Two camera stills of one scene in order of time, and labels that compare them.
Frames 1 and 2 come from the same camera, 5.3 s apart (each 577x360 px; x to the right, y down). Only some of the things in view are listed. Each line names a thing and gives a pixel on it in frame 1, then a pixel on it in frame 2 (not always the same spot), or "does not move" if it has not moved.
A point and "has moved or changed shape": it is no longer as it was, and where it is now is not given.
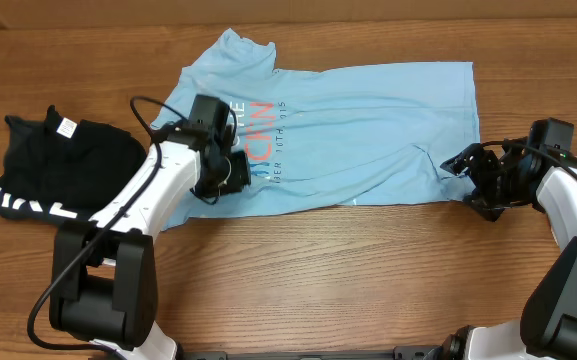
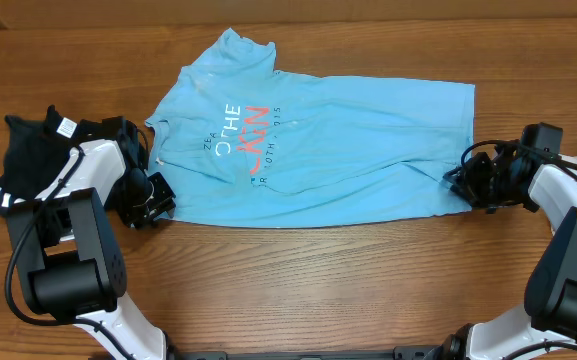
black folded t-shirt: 60,170 does not move
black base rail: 400,352 does not move
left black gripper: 242,180 to 142,219
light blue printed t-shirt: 334,133 has moved or changed shape
